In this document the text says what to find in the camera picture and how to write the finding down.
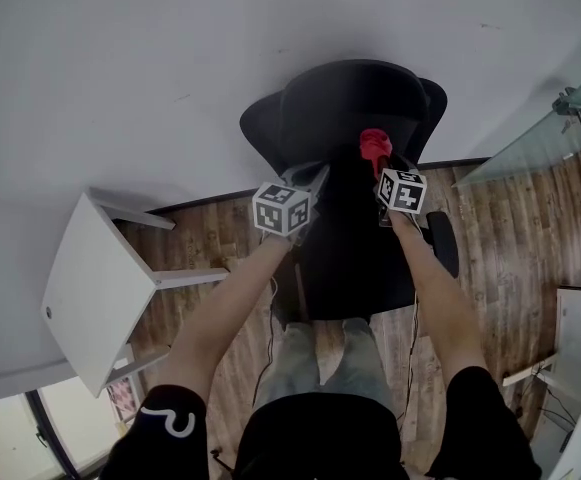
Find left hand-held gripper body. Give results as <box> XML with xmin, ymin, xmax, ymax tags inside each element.
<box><xmin>251</xmin><ymin>180</ymin><xmax>322</xmax><ymax>249</ymax></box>

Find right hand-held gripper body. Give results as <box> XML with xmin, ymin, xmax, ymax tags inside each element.
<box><xmin>376</xmin><ymin>166</ymin><xmax>429</xmax><ymax>230</ymax></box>

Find red cloth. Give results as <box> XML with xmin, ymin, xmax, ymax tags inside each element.
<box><xmin>358</xmin><ymin>127</ymin><xmax>394</xmax><ymax>177</ymax></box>

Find black mesh chair backrest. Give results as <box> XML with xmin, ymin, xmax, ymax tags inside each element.
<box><xmin>238</xmin><ymin>75</ymin><xmax>448</xmax><ymax>209</ymax></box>

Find person's left forearm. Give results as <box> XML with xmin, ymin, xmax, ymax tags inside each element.
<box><xmin>157</xmin><ymin>230</ymin><xmax>296</xmax><ymax>409</ymax></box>

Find person's right forearm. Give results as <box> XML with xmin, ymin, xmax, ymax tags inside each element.
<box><xmin>387</xmin><ymin>210</ymin><xmax>489</xmax><ymax>384</ymax></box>

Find black chair armrest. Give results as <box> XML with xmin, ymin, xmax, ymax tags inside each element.
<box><xmin>426</xmin><ymin>211</ymin><xmax>461</xmax><ymax>280</ymax></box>
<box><xmin>269</xmin><ymin>255</ymin><xmax>305</xmax><ymax>332</ymax></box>

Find black chair seat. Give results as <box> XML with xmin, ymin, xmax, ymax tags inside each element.
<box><xmin>294</xmin><ymin>155</ymin><xmax>420</xmax><ymax>323</ymax></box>

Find black mesh chair headrest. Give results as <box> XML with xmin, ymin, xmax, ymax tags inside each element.
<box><xmin>278</xmin><ymin>59</ymin><xmax>431</xmax><ymax>124</ymax></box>

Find person's blue jeans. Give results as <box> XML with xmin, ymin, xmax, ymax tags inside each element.
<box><xmin>251</xmin><ymin>316</ymin><xmax>399</xmax><ymax>419</ymax></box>

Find frosted glass door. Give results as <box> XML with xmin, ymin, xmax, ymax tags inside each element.
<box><xmin>451</xmin><ymin>12</ymin><xmax>581</xmax><ymax>190</ymax></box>

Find white square table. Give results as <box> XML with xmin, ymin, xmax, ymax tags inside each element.
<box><xmin>40</xmin><ymin>185</ymin><xmax>232</xmax><ymax>400</ymax></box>

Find person's black shirt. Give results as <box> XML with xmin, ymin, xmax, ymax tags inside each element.
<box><xmin>98</xmin><ymin>365</ymin><xmax>544</xmax><ymax>480</ymax></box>

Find red checkered board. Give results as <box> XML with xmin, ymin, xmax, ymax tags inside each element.
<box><xmin>105</xmin><ymin>376</ymin><xmax>139</xmax><ymax>423</ymax></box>

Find black framed window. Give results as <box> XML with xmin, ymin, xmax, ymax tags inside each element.
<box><xmin>0</xmin><ymin>386</ymin><xmax>121</xmax><ymax>480</ymax></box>

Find thin black cable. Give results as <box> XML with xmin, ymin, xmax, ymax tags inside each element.
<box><xmin>397</xmin><ymin>290</ymin><xmax>421</xmax><ymax>434</ymax></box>
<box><xmin>252</xmin><ymin>275</ymin><xmax>279</xmax><ymax>409</ymax></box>

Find metal door lock handle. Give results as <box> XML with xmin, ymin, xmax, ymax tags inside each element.
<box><xmin>551</xmin><ymin>86</ymin><xmax>581</xmax><ymax>135</ymax></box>

